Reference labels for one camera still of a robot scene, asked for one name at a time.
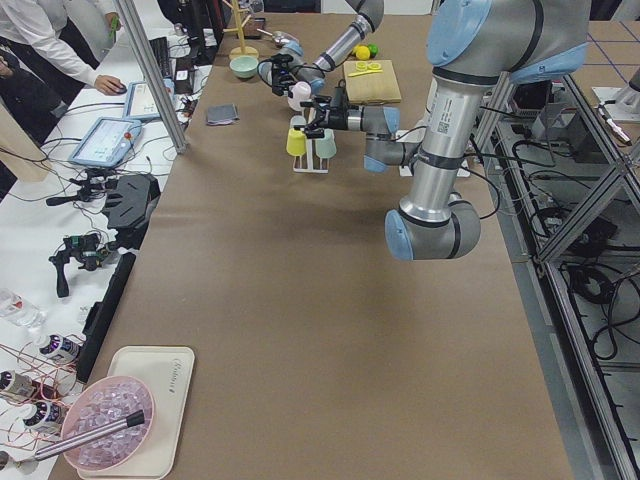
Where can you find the grey folded cloth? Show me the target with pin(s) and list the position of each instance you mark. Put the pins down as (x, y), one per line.
(222, 114)

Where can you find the black stand plate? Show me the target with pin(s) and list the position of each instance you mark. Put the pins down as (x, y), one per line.
(129, 207)

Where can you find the person in dark clothes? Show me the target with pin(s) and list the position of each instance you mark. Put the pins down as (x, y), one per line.
(34, 105)

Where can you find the aluminium frame post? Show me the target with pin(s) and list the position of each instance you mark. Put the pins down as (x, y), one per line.
(148, 65)

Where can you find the wooden mug tree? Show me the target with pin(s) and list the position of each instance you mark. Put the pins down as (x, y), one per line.
(241, 16)

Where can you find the green lime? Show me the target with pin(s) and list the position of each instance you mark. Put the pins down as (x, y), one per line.
(373, 49)

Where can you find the grey plastic cup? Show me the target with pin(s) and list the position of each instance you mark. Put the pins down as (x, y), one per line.
(297, 121)

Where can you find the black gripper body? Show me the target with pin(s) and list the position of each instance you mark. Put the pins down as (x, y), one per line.
(283, 79)
(336, 120)

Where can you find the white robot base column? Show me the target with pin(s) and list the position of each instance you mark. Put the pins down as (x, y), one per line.
(440, 139)

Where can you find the pink plastic cup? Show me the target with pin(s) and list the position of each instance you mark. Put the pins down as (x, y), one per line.
(297, 94)

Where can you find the yellow plastic cup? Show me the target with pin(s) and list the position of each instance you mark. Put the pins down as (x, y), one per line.
(296, 142)

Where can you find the green plastic cup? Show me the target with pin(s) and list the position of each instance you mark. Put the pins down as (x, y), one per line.
(325, 146)

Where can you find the metal tongs handle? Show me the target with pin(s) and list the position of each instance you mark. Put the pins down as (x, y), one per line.
(135, 419)

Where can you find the green ceramic bowl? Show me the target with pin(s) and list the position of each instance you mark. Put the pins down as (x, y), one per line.
(244, 66)

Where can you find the pink bowl of ice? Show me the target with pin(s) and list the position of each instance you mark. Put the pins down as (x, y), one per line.
(108, 400)

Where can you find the bamboo cutting board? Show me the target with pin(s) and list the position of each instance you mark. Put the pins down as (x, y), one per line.
(374, 88)

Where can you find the white cup holder rack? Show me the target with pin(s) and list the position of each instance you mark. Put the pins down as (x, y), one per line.
(310, 162)

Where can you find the yellow plastic knife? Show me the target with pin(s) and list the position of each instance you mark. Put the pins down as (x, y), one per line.
(363, 72)

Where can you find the cream plastic tray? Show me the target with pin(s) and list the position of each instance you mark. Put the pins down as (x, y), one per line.
(166, 371)

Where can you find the blue teach pendant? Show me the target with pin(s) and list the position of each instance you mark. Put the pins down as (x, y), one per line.
(107, 142)
(140, 103)

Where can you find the metal scoop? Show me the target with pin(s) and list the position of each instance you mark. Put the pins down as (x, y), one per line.
(279, 38)

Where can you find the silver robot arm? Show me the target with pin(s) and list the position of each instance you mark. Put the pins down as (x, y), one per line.
(369, 17)
(470, 44)

